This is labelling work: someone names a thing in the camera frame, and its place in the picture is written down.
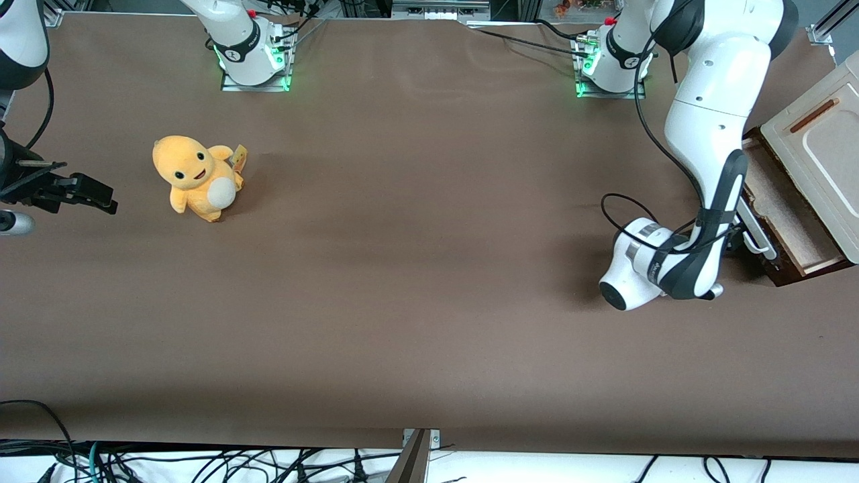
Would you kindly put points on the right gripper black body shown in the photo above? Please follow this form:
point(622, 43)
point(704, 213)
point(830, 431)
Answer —
point(20, 180)

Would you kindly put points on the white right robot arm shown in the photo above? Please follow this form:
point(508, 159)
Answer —
point(238, 40)

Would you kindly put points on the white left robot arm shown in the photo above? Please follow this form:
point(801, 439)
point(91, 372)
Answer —
point(711, 100)

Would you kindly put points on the white drawer cabinet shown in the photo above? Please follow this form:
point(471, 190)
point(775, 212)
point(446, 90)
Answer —
point(825, 168)

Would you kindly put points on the yellow plush dinosaur toy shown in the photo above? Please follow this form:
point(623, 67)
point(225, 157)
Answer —
point(194, 174)

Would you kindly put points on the orange background clutter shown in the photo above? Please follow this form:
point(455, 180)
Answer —
point(562, 8)

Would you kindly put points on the brown table cover sheet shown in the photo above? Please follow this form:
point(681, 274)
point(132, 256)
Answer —
point(429, 268)

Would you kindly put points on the grey electronics box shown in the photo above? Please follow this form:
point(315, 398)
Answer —
point(439, 8)

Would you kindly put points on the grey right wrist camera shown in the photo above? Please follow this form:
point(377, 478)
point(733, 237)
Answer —
point(13, 223)

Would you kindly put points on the aluminium frame corner bracket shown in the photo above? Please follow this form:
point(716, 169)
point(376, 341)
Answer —
point(54, 17)

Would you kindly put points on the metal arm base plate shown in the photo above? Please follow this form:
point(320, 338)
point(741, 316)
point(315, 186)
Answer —
point(607, 94)
point(258, 84)

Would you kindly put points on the aluminium frame profile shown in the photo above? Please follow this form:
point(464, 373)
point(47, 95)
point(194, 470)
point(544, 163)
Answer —
point(822, 33)

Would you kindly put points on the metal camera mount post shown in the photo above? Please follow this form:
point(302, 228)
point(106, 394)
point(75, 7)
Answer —
point(415, 463)

